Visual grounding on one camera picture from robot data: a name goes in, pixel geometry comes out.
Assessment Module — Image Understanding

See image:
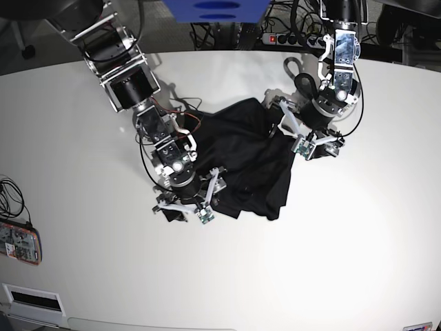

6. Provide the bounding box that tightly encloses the white power strip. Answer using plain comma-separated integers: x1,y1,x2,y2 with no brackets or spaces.
260,32,326,50

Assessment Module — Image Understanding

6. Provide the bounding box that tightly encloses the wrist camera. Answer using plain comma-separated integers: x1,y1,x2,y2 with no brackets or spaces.
291,136,316,161
196,206,215,224

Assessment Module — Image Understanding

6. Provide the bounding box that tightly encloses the black chair caster wheel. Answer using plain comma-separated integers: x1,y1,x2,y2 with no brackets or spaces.
21,45,36,60

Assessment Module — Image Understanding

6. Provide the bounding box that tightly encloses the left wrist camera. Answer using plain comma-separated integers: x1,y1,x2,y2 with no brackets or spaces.
291,136,316,161

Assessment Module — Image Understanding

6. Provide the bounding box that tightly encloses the black coiled cable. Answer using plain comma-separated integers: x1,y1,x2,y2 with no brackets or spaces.
0,176,32,228

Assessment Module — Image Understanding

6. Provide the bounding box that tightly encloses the orange-edged circuit board case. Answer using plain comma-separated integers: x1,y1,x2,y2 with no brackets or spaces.
1,219,42,265

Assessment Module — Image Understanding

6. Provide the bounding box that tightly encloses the sticker label at table edge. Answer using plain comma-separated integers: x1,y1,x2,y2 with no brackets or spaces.
402,322,433,331

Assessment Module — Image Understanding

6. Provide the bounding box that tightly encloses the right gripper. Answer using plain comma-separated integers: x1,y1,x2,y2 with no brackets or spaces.
152,167,227,214

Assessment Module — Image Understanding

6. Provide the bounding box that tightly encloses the black T-shirt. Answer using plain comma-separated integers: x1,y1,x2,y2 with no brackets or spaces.
184,98,296,221

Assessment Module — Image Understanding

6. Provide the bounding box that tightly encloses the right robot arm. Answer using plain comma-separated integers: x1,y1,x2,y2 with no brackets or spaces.
1,1,226,223

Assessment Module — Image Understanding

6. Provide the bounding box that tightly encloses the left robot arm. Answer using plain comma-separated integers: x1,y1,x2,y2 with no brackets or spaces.
268,1,368,161

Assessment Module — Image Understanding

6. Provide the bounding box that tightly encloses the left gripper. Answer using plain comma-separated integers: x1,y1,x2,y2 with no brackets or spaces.
263,89,345,159

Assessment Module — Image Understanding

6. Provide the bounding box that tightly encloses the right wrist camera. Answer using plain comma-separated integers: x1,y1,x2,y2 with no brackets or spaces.
196,206,215,224

